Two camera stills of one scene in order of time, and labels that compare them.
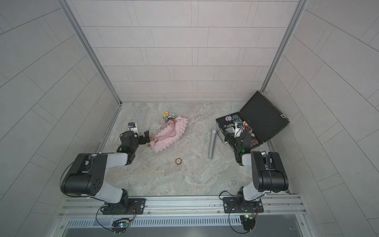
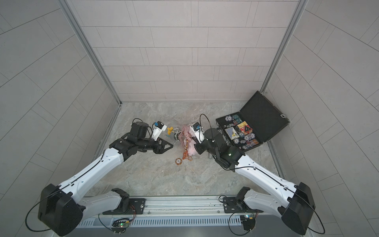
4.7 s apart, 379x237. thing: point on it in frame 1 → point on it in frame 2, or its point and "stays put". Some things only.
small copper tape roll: (178, 161) stays put
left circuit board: (119, 225) stays put
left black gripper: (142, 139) → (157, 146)
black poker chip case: (260, 119) stays put
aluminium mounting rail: (209, 207) stays put
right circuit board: (248, 221) stays put
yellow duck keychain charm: (168, 116) → (170, 130)
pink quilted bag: (171, 132) → (186, 136)
